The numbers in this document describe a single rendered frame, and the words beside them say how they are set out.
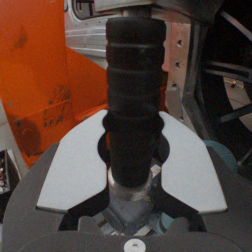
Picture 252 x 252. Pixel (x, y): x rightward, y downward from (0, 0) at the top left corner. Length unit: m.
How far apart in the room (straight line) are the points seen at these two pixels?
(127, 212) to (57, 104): 0.38
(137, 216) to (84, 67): 0.45
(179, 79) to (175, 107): 0.06
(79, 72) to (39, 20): 0.17
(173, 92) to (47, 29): 0.28
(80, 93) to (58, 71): 0.10
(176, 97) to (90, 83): 0.22
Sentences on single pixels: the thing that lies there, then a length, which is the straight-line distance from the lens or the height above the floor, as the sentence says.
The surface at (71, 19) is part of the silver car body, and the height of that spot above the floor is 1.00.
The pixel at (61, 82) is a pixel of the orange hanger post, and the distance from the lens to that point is 0.37.
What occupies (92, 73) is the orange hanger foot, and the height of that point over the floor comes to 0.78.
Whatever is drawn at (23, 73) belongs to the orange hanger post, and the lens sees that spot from 0.34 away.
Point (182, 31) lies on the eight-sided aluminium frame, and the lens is 0.32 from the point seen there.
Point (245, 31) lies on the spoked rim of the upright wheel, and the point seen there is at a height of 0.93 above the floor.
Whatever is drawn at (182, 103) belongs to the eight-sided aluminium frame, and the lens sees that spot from 0.34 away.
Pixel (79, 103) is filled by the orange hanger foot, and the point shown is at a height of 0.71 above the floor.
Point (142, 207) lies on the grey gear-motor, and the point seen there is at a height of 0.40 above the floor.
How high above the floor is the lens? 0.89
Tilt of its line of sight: 33 degrees down
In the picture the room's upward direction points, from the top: 1 degrees clockwise
